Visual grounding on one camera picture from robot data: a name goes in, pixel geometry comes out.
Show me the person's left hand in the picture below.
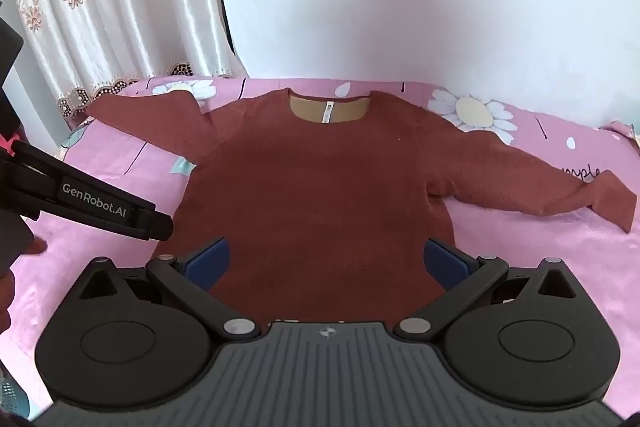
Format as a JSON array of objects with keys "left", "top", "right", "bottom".
[{"left": 0, "top": 238, "right": 50, "bottom": 334}]

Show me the pink floral blanket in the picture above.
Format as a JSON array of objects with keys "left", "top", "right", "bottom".
[{"left": 0, "top": 76, "right": 640, "bottom": 427}]

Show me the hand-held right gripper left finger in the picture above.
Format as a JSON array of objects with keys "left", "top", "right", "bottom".
[{"left": 76, "top": 237, "right": 262, "bottom": 343}]

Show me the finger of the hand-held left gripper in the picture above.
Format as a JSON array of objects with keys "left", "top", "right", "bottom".
[{"left": 39, "top": 201, "right": 174, "bottom": 243}]

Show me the teal patterned object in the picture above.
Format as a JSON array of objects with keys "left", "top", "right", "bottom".
[{"left": 0, "top": 371, "right": 27, "bottom": 417}]

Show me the reddish brown sweater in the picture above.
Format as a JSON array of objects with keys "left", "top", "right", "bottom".
[{"left": 85, "top": 89, "right": 639, "bottom": 327}]

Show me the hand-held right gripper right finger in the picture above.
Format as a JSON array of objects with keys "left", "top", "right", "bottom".
[{"left": 392, "top": 237, "right": 581, "bottom": 343}]

